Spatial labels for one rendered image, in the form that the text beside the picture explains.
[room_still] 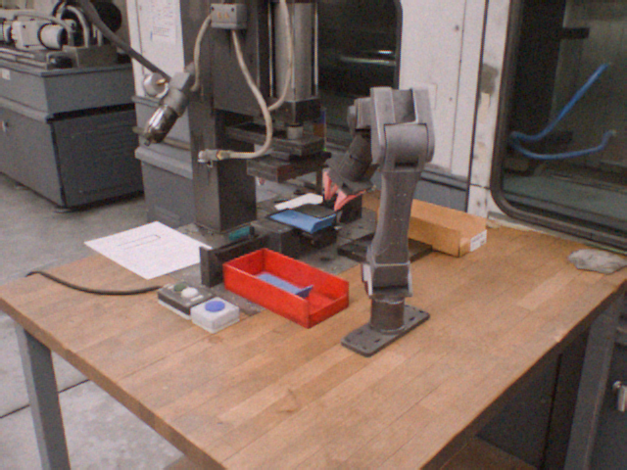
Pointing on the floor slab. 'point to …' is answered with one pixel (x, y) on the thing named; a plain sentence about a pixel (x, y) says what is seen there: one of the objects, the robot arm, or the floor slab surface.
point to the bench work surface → (327, 362)
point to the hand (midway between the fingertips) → (333, 202)
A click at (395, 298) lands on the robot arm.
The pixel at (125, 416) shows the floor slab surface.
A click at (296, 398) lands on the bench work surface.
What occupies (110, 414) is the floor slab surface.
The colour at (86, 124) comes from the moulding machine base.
